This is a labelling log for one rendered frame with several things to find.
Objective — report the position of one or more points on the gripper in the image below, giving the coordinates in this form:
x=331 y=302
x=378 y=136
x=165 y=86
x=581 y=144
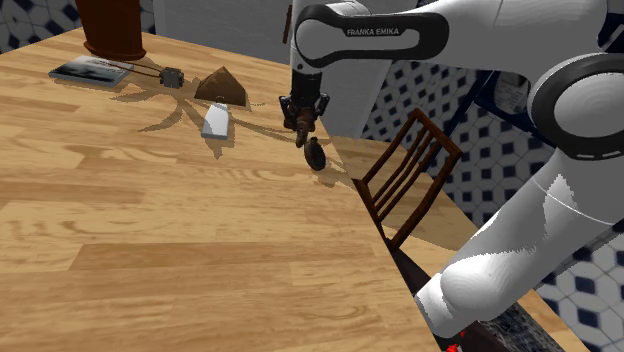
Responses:
x=306 y=88

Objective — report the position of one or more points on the dark brown spoon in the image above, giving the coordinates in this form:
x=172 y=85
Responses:
x=315 y=155

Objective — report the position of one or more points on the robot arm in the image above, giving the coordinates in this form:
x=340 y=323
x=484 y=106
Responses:
x=497 y=34

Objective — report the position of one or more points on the brown pyramid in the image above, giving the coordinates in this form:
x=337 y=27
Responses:
x=222 y=90

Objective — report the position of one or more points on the white flat box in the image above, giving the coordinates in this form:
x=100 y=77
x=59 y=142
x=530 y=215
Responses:
x=216 y=122

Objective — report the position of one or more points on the brown wooden chair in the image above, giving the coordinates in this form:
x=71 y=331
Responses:
x=417 y=161

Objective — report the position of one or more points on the brown cylindrical vase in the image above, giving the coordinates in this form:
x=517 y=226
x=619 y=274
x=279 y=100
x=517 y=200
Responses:
x=113 y=27

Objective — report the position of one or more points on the grey book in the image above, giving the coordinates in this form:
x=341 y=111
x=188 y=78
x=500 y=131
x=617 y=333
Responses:
x=90 y=70

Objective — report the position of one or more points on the blue metal frame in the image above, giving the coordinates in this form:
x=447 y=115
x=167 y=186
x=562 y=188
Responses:
x=480 y=92

